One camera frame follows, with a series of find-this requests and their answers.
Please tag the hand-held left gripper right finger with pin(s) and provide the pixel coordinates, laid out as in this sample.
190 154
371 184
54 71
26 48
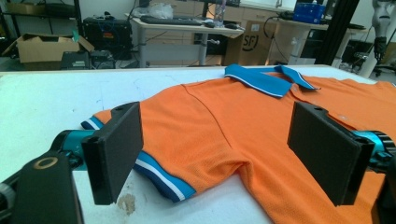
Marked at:
323 155

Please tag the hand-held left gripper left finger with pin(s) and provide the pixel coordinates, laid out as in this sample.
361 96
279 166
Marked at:
112 155

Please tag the orange polo shirt blue collar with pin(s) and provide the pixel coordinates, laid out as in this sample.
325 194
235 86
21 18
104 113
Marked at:
218 124

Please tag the white foam mat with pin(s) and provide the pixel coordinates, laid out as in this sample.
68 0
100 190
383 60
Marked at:
46 99

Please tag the black equipment case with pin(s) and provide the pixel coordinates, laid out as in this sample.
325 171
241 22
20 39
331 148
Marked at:
75 60

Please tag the black computer tower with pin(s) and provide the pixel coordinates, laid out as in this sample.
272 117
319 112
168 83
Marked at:
107 37

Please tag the white side desk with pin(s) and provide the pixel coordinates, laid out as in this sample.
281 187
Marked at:
299 34

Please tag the black metal pillar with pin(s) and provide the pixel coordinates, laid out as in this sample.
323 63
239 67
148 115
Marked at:
337 31

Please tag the open cardboard box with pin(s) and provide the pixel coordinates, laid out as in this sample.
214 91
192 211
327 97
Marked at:
43 49

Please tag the cardboard box with black logo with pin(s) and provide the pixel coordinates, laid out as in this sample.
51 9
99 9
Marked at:
249 43

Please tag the blue box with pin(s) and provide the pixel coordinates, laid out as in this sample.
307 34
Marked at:
308 13

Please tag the white robot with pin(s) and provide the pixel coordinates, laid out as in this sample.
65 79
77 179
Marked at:
381 21

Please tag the black keyboard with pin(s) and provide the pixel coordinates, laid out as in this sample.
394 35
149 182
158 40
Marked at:
169 21

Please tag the clear plastic bag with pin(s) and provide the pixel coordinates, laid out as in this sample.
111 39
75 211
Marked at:
155 11

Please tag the black shelf rack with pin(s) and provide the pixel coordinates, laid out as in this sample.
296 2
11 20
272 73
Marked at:
46 12

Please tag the black computer mouse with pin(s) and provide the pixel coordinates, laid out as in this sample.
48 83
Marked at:
231 26
209 24

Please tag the clear water bottle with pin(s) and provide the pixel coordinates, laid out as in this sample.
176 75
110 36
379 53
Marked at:
219 14

